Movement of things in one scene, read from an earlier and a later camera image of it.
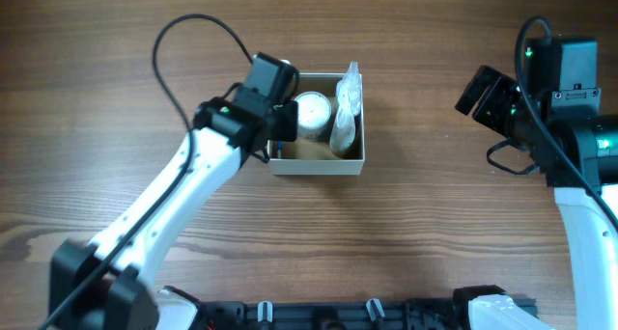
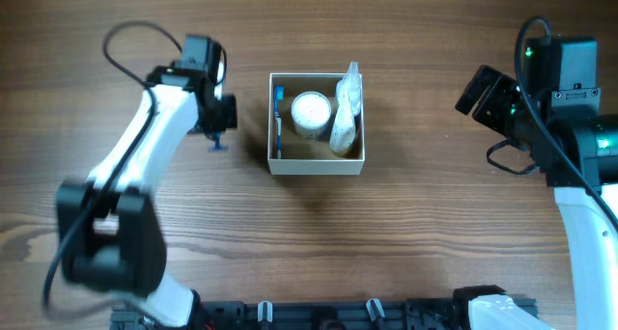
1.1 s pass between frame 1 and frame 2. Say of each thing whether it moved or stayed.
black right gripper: stayed
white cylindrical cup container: stayed
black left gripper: moved
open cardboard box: stayed
